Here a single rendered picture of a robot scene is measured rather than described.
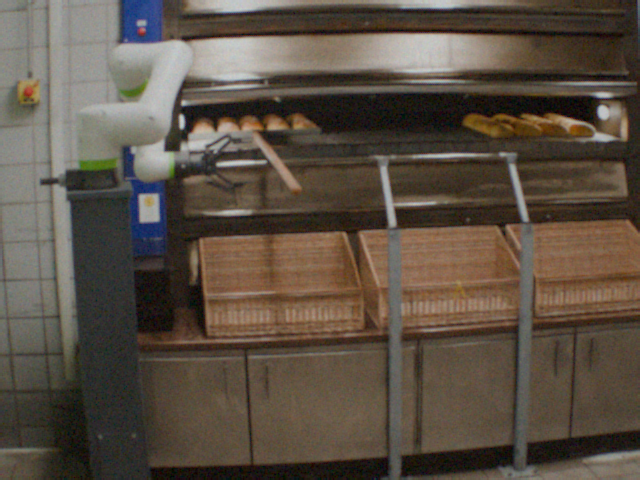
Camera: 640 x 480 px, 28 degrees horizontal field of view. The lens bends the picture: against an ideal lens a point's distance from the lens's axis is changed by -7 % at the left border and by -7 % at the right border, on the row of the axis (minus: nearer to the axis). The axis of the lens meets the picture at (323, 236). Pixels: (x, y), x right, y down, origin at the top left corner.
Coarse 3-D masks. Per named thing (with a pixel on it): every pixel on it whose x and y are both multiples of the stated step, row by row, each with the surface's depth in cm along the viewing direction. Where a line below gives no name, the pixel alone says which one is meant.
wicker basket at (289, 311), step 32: (224, 256) 503; (256, 256) 505; (288, 256) 506; (320, 256) 507; (352, 256) 490; (224, 288) 503; (256, 288) 503; (288, 288) 505; (320, 288) 506; (352, 288) 465; (224, 320) 485; (256, 320) 483; (288, 320) 465; (320, 320) 466; (352, 320) 467
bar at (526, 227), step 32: (256, 160) 467; (288, 160) 468; (320, 160) 469; (352, 160) 471; (384, 160) 471; (416, 160) 473; (448, 160) 475; (480, 160) 477; (512, 160) 477; (384, 192) 465
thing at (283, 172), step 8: (256, 136) 523; (264, 144) 488; (264, 152) 475; (272, 152) 460; (272, 160) 442; (280, 168) 417; (280, 176) 409; (288, 176) 395; (288, 184) 384; (296, 184) 377; (296, 192) 375
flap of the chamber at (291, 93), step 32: (192, 96) 483; (224, 96) 484; (256, 96) 486; (288, 96) 491; (320, 96) 498; (352, 96) 504; (384, 96) 508; (416, 96) 510; (512, 96) 515; (544, 96) 516; (576, 96) 517; (608, 96) 517
